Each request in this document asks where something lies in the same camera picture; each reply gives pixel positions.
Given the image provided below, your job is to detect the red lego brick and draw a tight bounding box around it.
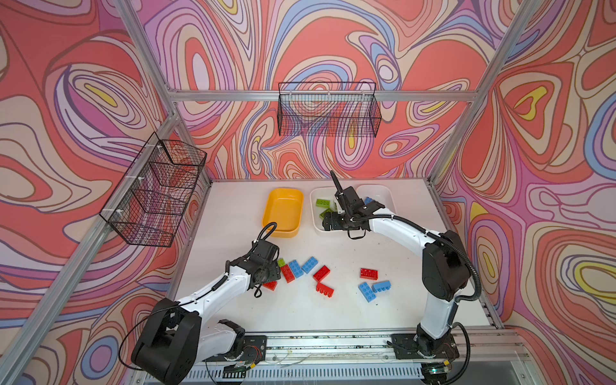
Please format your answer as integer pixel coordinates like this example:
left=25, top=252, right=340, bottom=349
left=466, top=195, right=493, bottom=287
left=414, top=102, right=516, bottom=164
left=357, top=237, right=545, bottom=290
left=359, top=268, right=379, bottom=281
left=316, top=282, right=335, bottom=298
left=313, top=266, right=330, bottom=282
left=280, top=265, right=295, bottom=283
left=262, top=281, right=278, bottom=291

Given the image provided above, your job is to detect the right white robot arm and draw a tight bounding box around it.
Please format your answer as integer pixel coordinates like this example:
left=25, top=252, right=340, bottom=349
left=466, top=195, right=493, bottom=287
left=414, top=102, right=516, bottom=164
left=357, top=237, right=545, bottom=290
left=322, top=181, right=482, bottom=358

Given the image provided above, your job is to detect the yellow plastic bin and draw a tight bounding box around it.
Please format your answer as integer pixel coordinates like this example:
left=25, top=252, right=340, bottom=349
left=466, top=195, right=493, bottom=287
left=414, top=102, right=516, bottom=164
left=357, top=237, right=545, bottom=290
left=262, top=188, right=304, bottom=238

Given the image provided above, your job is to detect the left black wire basket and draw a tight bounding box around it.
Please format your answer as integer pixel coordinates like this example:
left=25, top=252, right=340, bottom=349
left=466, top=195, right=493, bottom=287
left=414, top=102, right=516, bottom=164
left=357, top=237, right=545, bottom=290
left=99, top=133, right=207, bottom=247

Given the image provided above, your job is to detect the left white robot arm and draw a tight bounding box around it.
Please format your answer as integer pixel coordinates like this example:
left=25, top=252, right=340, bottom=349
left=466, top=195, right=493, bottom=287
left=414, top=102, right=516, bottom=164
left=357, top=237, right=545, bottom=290
left=130, top=239, right=281, bottom=384

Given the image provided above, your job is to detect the middle white plastic bin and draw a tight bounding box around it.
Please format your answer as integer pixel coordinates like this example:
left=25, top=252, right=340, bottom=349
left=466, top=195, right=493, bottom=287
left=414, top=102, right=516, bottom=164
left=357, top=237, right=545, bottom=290
left=309, top=187, right=344, bottom=235

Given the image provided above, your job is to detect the right white plastic bin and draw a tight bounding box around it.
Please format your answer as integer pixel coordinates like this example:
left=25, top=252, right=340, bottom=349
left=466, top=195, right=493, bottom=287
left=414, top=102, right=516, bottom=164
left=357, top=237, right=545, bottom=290
left=355, top=184, right=398, bottom=214

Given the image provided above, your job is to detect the white plastic bin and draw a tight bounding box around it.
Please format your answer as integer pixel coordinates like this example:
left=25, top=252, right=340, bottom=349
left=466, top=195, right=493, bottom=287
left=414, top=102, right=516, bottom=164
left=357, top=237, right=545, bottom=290
left=355, top=184, right=398, bottom=214
left=309, top=187, right=344, bottom=235

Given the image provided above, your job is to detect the black wire basket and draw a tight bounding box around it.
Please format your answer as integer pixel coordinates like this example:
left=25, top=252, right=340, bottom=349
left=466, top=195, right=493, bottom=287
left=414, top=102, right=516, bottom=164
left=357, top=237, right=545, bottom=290
left=277, top=80, right=382, bottom=138
left=99, top=133, right=207, bottom=247

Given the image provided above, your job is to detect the back black wire basket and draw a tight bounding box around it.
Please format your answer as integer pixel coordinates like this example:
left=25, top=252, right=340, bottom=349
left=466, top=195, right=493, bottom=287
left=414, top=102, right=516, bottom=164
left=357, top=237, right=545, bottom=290
left=277, top=80, right=382, bottom=138

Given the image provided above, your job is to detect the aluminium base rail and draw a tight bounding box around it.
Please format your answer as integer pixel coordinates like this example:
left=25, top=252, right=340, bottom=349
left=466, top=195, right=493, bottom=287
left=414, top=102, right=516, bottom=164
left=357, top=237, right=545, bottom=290
left=129, top=329, right=530, bottom=385

